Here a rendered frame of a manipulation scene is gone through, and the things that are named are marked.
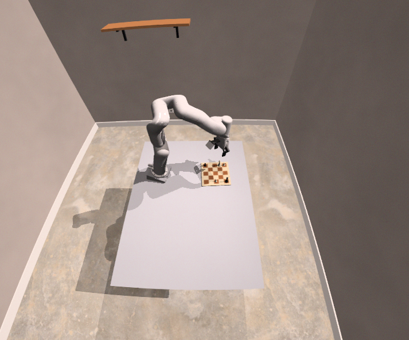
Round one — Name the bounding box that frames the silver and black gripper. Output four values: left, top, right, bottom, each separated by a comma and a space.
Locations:
214, 136, 230, 157

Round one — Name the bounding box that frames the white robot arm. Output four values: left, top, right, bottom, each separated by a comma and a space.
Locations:
146, 95, 232, 177

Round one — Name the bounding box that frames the chessboard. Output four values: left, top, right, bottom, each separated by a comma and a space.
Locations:
201, 162, 231, 186

